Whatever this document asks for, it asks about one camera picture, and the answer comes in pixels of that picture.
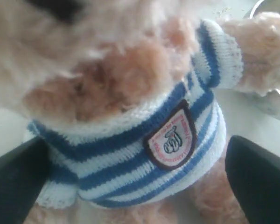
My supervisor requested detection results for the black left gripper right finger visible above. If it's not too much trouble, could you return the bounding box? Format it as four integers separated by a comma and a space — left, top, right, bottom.
225, 135, 280, 224

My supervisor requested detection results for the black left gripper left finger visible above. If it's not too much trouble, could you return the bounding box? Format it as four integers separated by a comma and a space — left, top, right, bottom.
0, 137, 50, 224

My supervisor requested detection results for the brown teddy bear striped shirt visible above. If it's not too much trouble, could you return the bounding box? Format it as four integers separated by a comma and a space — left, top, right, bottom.
0, 0, 280, 224

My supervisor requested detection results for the steel bowl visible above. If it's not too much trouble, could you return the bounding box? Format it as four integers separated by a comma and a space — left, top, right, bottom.
245, 0, 280, 120

